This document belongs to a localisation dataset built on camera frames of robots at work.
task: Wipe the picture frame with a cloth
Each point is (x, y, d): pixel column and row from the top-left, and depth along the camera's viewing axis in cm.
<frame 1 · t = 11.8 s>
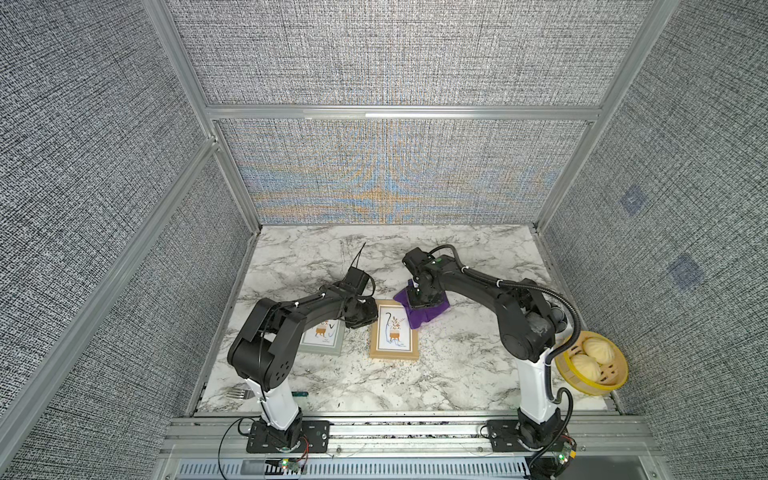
left hand: (380, 322, 93), fingers closed
right hand: (413, 297, 95), fingers closed
purple cloth: (418, 315, 91), point 5 cm above the table
steamed bun upper: (600, 348, 83), point 7 cm above the table
steamed bun lower: (587, 365, 80), point 7 cm above the table

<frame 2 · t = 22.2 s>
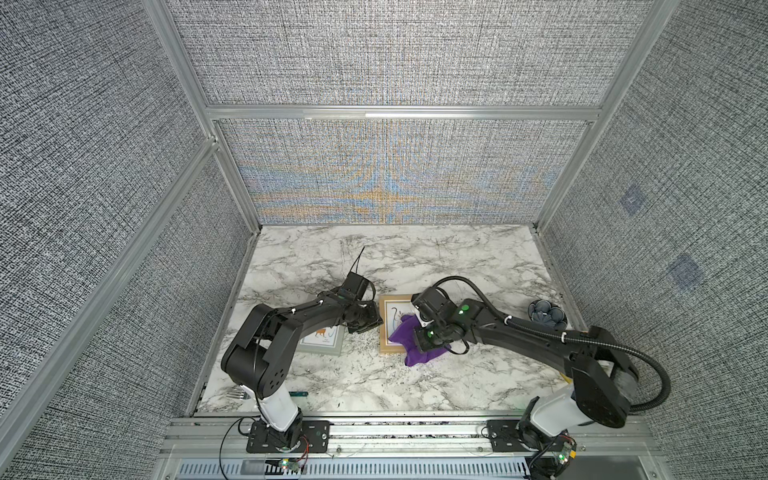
left hand: (386, 320, 91), fingers open
right hand: (415, 335, 82), fingers closed
purple cloth: (404, 338, 83), point 9 cm above the table
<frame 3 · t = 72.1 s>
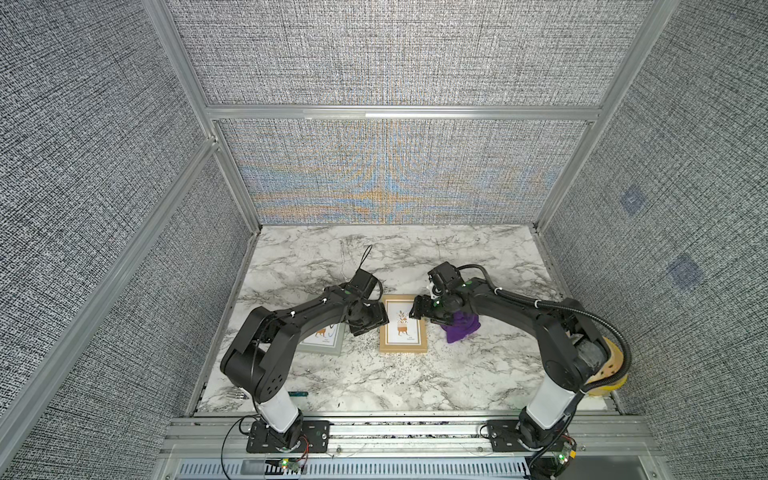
left hand: (387, 321, 89), fingers open
right hand: (417, 309, 90), fingers open
purple cloth: (464, 322, 87), point 8 cm above the table
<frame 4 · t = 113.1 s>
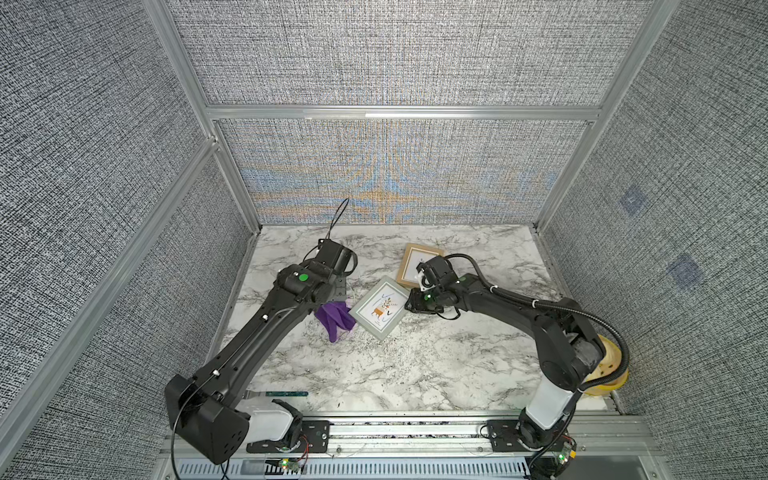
left hand: (336, 282, 77), fingers closed
right hand: (406, 299, 89), fingers open
purple cloth: (334, 314, 81), point 15 cm above the table
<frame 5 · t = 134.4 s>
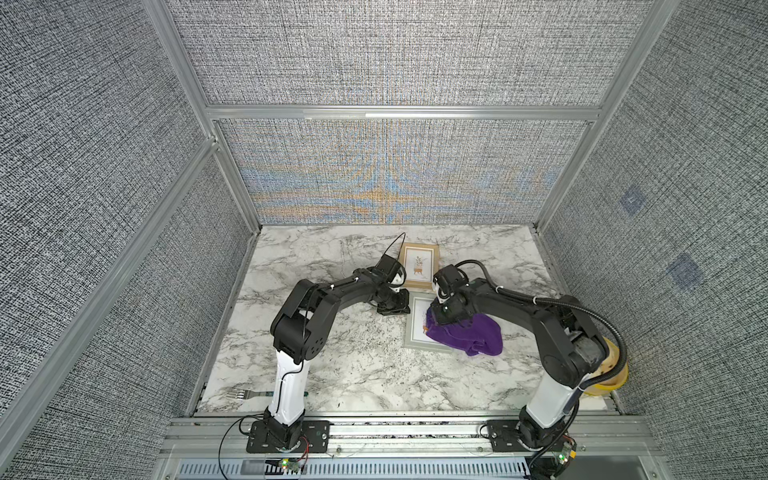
left hand: (412, 313, 95), fingers closed
right hand: (437, 310, 94), fingers closed
purple cloth: (477, 334, 88), point 5 cm above the table
